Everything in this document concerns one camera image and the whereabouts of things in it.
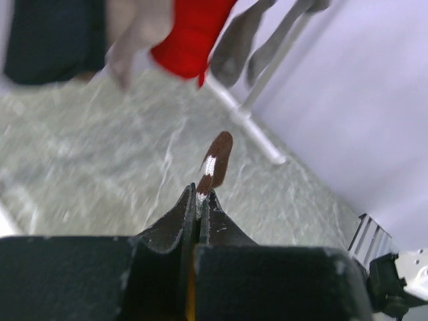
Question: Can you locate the aluminium rail frame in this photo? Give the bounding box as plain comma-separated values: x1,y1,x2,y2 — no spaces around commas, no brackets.
348,213,395,270

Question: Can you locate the red hanging sock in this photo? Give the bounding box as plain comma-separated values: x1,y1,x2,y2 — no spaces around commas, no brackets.
150,0,236,87

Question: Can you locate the mustard sock striped cuff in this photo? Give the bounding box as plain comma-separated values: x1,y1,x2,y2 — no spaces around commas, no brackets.
196,131,233,220

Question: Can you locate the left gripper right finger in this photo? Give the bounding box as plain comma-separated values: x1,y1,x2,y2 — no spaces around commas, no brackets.
195,193,372,320

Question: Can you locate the grey hanging sock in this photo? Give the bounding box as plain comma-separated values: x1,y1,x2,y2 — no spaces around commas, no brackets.
210,0,330,88

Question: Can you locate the dark navy hanging sock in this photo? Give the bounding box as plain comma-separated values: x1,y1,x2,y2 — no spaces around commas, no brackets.
3,1,107,86

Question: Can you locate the beige hanging sock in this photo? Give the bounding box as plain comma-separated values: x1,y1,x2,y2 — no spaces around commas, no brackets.
106,0,175,91

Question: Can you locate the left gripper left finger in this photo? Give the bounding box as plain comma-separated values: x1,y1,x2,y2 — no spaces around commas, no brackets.
1,185,196,320

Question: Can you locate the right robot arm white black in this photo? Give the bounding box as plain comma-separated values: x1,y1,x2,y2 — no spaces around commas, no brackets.
366,248,427,320

